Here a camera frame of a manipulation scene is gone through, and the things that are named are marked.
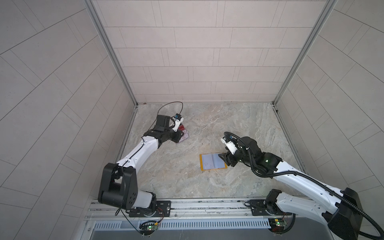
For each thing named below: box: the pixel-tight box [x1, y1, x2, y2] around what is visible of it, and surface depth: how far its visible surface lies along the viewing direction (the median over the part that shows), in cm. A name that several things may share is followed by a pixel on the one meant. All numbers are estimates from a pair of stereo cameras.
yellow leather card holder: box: [199, 153, 228, 171], surface depth 87 cm
